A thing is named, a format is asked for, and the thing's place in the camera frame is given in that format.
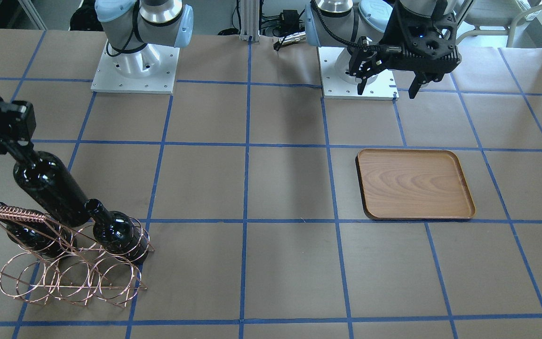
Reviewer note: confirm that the aluminium frame post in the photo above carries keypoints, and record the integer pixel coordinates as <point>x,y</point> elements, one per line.
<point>249,17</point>

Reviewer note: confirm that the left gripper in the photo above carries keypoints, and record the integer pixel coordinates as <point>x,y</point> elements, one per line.
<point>399,29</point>

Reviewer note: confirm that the dark wine bottle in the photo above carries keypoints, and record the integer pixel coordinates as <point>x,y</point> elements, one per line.
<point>117,233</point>
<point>47,181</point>
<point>45,238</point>

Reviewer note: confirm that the copper wire bottle basket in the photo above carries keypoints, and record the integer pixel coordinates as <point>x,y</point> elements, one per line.
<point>85,274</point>

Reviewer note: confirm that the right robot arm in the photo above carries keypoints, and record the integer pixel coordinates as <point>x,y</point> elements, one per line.
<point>130,25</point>

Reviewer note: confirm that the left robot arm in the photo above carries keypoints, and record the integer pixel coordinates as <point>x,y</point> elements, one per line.
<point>334,26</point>

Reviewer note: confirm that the wooden tray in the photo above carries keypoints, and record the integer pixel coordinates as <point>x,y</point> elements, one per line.
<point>413,184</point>

